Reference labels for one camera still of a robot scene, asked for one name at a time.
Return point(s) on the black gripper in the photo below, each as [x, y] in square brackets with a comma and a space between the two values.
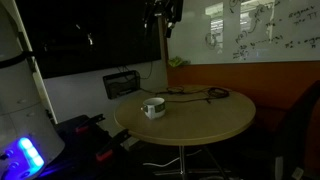
[166, 10]

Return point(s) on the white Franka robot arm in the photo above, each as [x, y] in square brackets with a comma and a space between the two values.
[20, 110]

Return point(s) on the white cup green band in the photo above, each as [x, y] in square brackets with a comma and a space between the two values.
[155, 107]

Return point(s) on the green cloth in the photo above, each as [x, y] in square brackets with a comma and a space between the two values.
[178, 61]

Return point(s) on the whiteboard with writing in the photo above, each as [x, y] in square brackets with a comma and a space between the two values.
[246, 30]

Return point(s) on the metal table leg base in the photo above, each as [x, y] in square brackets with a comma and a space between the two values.
[182, 160]

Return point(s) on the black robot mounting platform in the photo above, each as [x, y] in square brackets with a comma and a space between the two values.
[80, 153]

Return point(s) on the black wall screen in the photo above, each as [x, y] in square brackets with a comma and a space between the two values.
[90, 33]

